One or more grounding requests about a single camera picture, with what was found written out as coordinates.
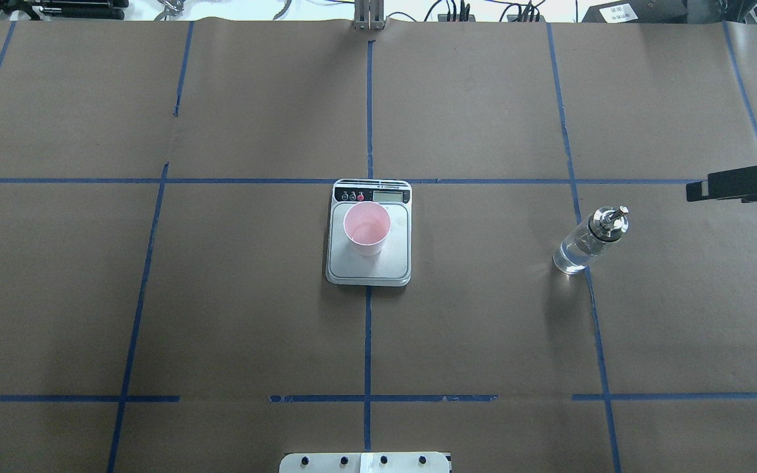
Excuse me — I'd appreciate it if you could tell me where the pink plastic cup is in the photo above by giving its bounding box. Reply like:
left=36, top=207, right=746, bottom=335
left=343, top=202, right=392, bottom=257

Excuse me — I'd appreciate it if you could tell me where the digital kitchen scale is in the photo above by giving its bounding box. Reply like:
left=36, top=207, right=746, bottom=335
left=325, top=179, right=413, bottom=287

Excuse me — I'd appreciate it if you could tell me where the black box with label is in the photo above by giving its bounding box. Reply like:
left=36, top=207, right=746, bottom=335
left=580, top=1, right=688, bottom=24

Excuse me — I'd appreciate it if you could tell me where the white pillar with base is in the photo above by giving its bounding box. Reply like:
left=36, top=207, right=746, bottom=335
left=279, top=451, right=453, bottom=472

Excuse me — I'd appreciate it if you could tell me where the black folded tripod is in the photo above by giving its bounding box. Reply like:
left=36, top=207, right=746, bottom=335
left=0, top=1, right=129, bottom=20

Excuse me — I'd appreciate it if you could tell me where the aluminium frame post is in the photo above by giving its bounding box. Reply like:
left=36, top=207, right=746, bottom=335
left=352, top=0, right=386, bottom=31

